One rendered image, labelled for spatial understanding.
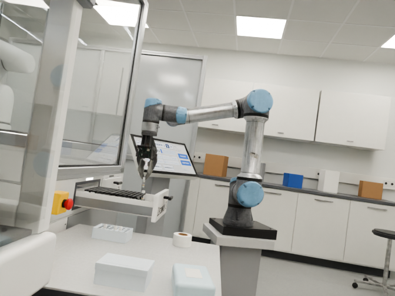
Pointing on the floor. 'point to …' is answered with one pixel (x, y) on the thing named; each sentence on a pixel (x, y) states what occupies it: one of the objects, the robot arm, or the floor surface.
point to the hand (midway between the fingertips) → (144, 176)
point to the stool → (384, 263)
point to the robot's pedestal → (238, 261)
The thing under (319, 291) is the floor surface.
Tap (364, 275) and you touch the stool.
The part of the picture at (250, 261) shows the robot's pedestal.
